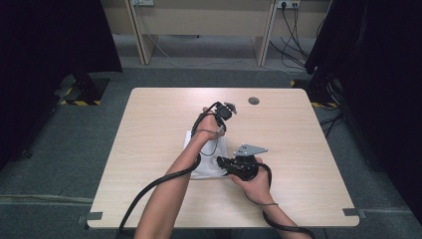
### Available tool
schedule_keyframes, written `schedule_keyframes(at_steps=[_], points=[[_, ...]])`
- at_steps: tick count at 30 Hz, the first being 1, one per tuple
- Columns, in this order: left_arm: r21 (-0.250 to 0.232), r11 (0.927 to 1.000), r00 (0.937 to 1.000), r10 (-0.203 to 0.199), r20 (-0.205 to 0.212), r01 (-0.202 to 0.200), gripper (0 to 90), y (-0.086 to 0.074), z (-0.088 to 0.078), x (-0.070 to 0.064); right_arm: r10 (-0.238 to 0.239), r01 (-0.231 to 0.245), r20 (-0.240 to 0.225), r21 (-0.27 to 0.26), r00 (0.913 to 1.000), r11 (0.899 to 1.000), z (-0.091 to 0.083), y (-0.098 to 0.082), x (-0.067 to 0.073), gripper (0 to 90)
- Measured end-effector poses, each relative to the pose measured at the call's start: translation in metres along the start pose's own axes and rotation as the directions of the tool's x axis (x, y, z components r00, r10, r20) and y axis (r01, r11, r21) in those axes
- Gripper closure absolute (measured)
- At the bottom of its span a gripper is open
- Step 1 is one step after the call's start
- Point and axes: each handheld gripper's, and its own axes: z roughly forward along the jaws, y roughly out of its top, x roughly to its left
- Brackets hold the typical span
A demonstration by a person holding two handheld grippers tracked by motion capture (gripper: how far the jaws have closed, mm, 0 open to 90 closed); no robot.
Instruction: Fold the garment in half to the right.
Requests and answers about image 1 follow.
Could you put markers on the black stand base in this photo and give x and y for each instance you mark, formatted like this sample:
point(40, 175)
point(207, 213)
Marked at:
point(320, 89)
point(89, 88)

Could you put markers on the white wall socket with plugs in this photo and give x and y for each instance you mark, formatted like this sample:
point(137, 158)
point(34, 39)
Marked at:
point(288, 3)

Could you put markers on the grey round table grommet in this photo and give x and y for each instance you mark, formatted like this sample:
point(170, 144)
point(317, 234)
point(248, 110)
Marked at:
point(253, 100)

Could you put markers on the person's left hand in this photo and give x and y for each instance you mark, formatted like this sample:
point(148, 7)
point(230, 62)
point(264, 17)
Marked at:
point(209, 127)

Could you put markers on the black curtain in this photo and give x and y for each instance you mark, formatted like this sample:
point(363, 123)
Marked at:
point(381, 66)
point(33, 49)

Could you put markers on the person's right hand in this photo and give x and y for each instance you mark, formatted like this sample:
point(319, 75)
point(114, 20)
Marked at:
point(257, 189)

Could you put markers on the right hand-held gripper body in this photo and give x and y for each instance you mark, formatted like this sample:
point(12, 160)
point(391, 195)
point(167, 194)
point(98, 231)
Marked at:
point(244, 167)

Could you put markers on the yellow black hazard tape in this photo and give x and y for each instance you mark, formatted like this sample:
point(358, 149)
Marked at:
point(79, 103)
point(316, 104)

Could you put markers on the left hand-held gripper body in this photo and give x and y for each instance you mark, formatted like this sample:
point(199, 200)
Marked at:
point(224, 112)

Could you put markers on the grey tape piece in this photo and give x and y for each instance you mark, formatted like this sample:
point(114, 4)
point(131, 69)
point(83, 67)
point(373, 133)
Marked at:
point(350, 212)
point(95, 216)

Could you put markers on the beige desk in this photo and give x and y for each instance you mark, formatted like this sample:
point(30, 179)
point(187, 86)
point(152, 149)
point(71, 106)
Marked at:
point(205, 20)

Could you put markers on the white tank top black trim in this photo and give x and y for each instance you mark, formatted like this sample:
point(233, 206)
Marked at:
point(212, 162)

